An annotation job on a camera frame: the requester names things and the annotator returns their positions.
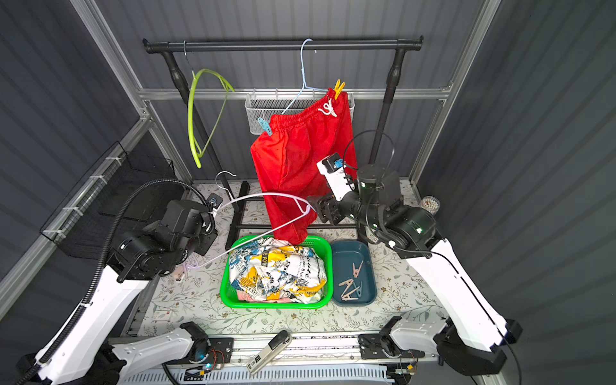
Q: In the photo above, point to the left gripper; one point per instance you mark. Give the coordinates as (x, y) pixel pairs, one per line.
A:
(208, 233)

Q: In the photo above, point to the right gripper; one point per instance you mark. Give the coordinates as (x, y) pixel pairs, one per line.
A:
(330, 208)

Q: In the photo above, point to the red shorts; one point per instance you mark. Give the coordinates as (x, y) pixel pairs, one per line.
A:
(286, 161)

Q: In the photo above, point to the comic print shorts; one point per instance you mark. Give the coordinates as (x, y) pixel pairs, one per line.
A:
(268, 268)

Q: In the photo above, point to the salmon clothespin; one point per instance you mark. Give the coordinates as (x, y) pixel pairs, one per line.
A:
(356, 269)

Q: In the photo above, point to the pink clothespin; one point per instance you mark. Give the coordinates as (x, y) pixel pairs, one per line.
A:
(347, 283)
(179, 273)

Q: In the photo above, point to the blue clothespin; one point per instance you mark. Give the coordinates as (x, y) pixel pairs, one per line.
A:
(265, 126)

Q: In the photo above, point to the teal clothespin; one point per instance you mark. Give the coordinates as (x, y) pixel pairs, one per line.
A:
(357, 291)

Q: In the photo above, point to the beige clothespin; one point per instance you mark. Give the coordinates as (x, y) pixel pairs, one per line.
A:
(348, 296)

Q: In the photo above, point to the yellow clothespin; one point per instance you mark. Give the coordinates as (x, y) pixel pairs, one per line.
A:
(339, 88)

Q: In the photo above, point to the light blue wire hanger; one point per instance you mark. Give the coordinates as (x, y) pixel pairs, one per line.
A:
(305, 86)

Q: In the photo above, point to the pink tie-dye shorts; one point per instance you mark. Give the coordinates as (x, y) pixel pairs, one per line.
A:
(246, 298)

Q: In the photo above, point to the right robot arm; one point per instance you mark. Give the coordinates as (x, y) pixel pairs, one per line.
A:
(473, 336)

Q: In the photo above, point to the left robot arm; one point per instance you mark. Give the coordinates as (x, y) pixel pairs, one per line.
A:
(80, 353)

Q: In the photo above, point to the fallen pink clothespin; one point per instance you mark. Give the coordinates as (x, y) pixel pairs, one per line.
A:
(179, 273)

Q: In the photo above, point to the green plastic basket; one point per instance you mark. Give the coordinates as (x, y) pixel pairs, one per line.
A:
(323, 250)

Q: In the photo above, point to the dark teal tray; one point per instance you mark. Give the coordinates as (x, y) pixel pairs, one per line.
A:
(344, 253)

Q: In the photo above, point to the clear tube of sticks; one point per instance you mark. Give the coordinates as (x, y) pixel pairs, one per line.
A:
(430, 204)

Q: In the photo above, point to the silver black handheld device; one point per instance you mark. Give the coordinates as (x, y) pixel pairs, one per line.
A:
(278, 344)

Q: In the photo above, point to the black clothes rack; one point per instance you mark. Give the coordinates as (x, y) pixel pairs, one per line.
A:
(399, 46)

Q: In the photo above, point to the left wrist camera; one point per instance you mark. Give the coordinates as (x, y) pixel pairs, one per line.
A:
(214, 201)

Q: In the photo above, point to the white wire wall basket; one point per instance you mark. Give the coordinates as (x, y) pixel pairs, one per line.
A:
(260, 108)

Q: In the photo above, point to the black wire wall basket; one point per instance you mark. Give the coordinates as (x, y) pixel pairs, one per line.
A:
(80, 224)

